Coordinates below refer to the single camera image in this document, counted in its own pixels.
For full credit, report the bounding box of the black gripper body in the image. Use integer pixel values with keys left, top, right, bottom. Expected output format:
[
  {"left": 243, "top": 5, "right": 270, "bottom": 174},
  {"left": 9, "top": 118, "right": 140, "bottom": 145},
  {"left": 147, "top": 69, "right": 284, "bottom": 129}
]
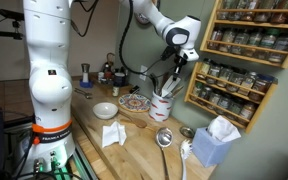
[{"left": 173, "top": 54, "right": 189, "bottom": 73}]

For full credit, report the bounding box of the white slotted metal spatula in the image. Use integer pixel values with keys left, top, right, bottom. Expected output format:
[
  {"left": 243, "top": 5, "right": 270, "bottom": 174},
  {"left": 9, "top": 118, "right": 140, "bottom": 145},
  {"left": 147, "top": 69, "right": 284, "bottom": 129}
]
[{"left": 161, "top": 77, "right": 182, "bottom": 99}]

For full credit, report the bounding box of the white chili print utensil bucket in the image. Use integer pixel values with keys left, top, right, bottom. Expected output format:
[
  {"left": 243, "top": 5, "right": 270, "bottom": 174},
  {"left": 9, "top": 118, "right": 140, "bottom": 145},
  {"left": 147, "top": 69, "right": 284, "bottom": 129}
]
[{"left": 148, "top": 90, "right": 175, "bottom": 123}]

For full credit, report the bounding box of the dark brown wooden spoon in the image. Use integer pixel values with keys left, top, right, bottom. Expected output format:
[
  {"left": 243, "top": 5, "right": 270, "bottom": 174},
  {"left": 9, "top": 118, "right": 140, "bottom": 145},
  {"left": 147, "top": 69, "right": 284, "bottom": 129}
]
[{"left": 161, "top": 72, "right": 172, "bottom": 85}]

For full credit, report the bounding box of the light wooden utensil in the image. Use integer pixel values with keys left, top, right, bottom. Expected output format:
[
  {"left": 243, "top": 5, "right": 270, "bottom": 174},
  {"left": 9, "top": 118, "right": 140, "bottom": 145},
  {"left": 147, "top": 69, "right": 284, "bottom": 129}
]
[{"left": 173, "top": 85, "right": 185, "bottom": 98}]

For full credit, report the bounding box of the glass spice jar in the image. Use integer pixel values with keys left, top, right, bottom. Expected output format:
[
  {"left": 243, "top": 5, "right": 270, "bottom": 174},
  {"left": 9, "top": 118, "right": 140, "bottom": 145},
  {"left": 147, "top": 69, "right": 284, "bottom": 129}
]
[
  {"left": 198, "top": 59, "right": 212, "bottom": 80},
  {"left": 192, "top": 82, "right": 204, "bottom": 98},
  {"left": 198, "top": 85, "right": 213, "bottom": 103},
  {"left": 240, "top": 0, "right": 257, "bottom": 22},
  {"left": 218, "top": 28, "right": 237, "bottom": 53},
  {"left": 207, "top": 63, "right": 221, "bottom": 84},
  {"left": 269, "top": 33, "right": 288, "bottom": 64},
  {"left": 253, "top": 0, "right": 275, "bottom": 23},
  {"left": 238, "top": 72, "right": 258, "bottom": 97},
  {"left": 244, "top": 29, "right": 264, "bottom": 58},
  {"left": 217, "top": 0, "right": 238, "bottom": 20},
  {"left": 218, "top": 66, "right": 233, "bottom": 88},
  {"left": 231, "top": 29, "right": 250, "bottom": 55},
  {"left": 227, "top": 69, "right": 247, "bottom": 93},
  {"left": 258, "top": 29, "right": 280, "bottom": 60},
  {"left": 248, "top": 74, "right": 274, "bottom": 102},
  {"left": 207, "top": 90, "right": 222, "bottom": 108},
  {"left": 226, "top": 98, "right": 245, "bottom": 120},
  {"left": 269, "top": 0, "right": 288, "bottom": 24},
  {"left": 207, "top": 28, "right": 224, "bottom": 51},
  {"left": 216, "top": 94, "right": 233, "bottom": 114},
  {"left": 238, "top": 102, "right": 258, "bottom": 125}
]

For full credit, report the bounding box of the patterned ceramic plate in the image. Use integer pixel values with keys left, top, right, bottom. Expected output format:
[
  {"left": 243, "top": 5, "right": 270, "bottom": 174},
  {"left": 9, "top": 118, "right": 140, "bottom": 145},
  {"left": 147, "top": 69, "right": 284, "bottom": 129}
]
[{"left": 118, "top": 93, "right": 152, "bottom": 113}]

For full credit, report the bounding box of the dark can white lid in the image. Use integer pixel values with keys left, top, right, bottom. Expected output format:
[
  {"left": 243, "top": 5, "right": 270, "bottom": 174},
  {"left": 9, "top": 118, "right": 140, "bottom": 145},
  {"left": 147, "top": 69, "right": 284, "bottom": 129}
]
[{"left": 113, "top": 72, "right": 126, "bottom": 88}]

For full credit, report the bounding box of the small metal dish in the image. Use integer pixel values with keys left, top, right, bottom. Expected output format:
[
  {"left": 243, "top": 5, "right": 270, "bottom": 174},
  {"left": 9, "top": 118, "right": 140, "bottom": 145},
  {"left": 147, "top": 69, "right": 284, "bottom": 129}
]
[{"left": 179, "top": 125, "right": 196, "bottom": 139}]

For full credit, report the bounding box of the light wooden spoon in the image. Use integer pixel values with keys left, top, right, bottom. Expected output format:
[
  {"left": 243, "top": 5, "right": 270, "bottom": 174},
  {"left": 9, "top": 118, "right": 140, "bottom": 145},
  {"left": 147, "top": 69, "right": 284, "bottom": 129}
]
[{"left": 118, "top": 109, "right": 148, "bottom": 129}]

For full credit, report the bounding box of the small shaker black lid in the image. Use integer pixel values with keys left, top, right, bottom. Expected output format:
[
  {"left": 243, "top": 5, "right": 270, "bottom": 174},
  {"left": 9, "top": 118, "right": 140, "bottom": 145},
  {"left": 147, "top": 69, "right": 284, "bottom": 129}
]
[{"left": 112, "top": 85, "right": 121, "bottom": 98}]

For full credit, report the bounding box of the white spoon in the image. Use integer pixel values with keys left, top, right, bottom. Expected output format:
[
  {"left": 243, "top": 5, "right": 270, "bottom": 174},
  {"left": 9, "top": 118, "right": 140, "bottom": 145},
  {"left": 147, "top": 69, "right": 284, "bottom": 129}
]
[{"left": 178, "top": 139, "right": 193, "bottom": 180}]

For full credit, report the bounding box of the white ceramic bowl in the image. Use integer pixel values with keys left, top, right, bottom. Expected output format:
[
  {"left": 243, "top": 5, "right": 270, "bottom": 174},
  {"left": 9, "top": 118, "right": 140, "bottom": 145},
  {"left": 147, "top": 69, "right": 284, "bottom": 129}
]
[{"left": 92, "top": 101, "right": 119, "bottom": 120}]

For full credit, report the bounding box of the blue tissue box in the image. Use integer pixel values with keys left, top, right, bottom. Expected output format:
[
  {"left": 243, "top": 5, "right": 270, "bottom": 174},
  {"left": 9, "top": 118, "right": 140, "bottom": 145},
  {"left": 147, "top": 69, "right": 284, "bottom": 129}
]
[{"left": 191, "top": 114, "right": 242, "bottom": 168}]

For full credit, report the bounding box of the white paper napkin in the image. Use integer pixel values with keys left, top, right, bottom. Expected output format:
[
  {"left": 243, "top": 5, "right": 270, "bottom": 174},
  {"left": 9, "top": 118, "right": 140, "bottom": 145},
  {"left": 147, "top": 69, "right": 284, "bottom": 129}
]
[{"left": 101, "top": 120, "right": 128, "bottom": 149}]

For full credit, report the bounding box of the steel pepper grinder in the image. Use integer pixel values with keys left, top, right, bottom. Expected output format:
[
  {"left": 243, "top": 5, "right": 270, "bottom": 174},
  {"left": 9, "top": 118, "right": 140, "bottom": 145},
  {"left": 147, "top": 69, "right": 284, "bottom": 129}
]
[{"left": 80, "top": 63, "right": 91, "bottom": 84}]

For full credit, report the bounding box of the blue plastic holder cup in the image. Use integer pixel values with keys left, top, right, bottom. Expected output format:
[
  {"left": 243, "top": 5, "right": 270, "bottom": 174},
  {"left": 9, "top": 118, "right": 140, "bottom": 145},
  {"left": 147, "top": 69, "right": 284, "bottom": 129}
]
[{"left": 79, "top": 78, "right": 94, "bottom": 89}]

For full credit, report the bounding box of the metal spoon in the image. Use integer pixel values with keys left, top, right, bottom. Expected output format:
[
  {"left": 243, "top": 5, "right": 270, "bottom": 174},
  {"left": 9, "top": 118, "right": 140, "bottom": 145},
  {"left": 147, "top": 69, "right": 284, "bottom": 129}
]
[{"left": 74, "top": 89, "right": 93, "bottom": 100}]

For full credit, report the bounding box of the wooden wall spice rack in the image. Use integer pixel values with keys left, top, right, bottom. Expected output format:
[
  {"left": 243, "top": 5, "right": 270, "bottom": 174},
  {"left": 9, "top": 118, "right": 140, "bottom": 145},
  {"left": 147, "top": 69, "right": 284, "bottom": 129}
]
[
  {"left": 183, "top": 61, "right": 279, "bottom": 134},
  {"left": 199, "top": 0, "right": 288, "bottom": 70}
]

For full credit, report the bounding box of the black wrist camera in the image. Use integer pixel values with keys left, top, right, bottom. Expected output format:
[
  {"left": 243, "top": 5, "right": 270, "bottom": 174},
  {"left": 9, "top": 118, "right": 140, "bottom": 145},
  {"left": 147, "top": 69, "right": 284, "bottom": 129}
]
[{"left": 160, "top": 46, "right": 177, "bottom": 62}]

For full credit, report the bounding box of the black handled utensil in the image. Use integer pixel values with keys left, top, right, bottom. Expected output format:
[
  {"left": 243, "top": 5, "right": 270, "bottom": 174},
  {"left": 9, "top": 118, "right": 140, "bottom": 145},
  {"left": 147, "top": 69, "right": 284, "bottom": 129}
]
[{"left": 148, "top": 73, "right": 157, "bottom": 95}]

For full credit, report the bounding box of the white wall outlet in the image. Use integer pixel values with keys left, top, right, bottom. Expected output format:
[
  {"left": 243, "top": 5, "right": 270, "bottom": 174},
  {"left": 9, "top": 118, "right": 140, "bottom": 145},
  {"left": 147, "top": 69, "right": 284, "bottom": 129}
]
[{"left": 139, "top": 64, "right": 149, "bottom": 82}]

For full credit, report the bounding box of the colourful decorative wall plate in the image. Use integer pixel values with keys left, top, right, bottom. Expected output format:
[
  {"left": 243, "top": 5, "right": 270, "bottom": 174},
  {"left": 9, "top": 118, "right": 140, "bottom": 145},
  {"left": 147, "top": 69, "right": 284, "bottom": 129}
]
[{"left": 133, "top": 12, "right": 152, "bottom": 26}]

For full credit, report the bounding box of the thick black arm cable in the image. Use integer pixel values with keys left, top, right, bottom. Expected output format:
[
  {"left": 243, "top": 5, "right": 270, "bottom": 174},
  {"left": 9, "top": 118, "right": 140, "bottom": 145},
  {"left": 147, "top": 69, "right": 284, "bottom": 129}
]
[{"left": 118, "top": 0, "right": 172, "bottom": 76}]

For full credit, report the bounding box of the metal ladle wooden handle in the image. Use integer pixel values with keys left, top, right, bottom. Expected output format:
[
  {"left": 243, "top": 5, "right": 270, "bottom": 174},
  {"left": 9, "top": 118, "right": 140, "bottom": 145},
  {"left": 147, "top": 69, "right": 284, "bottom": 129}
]
[{"left": 155, "top": 126, "right": 174, "bottom": 180}]

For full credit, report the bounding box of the thin black cable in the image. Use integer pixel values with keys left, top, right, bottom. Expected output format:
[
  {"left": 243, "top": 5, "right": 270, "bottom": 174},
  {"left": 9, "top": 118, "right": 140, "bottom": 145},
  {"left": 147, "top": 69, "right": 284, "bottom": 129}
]
[{"left": 71, "top": 0, "right": 100, "bottom": 38}]

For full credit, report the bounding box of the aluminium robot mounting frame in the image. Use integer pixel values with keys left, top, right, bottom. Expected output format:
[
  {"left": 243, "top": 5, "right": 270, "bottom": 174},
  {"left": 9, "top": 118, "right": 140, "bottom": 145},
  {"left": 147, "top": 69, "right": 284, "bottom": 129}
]
[{"left": 67, "top": 143, "right": 98, "bottom": 180}]

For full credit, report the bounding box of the black base cable bundle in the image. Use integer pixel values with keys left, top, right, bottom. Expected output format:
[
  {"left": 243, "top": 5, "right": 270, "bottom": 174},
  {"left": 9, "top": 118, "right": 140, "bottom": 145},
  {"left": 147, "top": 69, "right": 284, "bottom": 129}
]
[{"left": 3, "top": 131, "right": 85, "bottom": 180}]

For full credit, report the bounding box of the black camera stand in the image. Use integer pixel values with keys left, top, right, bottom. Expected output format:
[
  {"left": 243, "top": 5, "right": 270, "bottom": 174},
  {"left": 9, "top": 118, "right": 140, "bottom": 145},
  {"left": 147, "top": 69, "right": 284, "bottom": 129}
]
[{"left": 0, "top": 9, "right": 25, "bottom": 40}]

